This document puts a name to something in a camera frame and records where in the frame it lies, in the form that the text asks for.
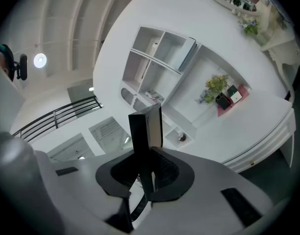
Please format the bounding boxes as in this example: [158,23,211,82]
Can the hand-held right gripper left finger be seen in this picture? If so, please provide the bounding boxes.
[95,152,141,198]

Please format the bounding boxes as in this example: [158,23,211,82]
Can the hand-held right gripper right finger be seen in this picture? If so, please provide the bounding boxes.
[151,147,196,203]

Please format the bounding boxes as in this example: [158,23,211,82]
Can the black picture frame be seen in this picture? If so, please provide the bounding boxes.
[128,105,164,202]

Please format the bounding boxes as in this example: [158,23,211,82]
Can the white wall shelf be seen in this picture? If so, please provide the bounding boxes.
[120,25,251,144]

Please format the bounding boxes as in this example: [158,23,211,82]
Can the glass window panel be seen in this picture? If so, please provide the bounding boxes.
[88,116,133,156]
[46,133,96,163]
[67,84,97,105]

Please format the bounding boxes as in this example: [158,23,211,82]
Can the black metal railing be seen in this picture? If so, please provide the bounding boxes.
[12,95,104,143]

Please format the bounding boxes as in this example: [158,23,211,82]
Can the blue flower bouquet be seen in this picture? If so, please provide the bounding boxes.
[195,90,216,105]

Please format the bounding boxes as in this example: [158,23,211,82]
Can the stack of small books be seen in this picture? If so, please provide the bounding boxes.
[145,89,165,104]

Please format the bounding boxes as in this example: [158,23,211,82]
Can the black square box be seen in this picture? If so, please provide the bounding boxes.
[215,92,232,111]

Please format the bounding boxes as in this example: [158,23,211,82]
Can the white desk with drawer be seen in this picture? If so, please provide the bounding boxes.
[220,99,296,174]

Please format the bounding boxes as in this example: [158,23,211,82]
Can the green and white box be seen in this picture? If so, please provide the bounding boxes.
[226,85,243,104]

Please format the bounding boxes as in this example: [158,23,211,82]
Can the yellow flower bouquet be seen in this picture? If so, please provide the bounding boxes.
[205,74,229,93]

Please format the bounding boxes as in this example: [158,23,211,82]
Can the pink mat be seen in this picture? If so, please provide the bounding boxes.
[216,84,250,118]

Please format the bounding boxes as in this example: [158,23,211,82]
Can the round ceiling lamp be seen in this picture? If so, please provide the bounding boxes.
[33,53,48,69]

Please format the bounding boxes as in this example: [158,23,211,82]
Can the white ornate dressing table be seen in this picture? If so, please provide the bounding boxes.
[259,0,300,100]

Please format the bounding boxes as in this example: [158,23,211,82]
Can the white and purple flower bouquet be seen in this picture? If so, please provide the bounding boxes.
[239,15,260,36]

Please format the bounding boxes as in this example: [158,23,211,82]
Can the black head-mounted camera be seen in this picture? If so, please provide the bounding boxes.
[14,53,28,81]

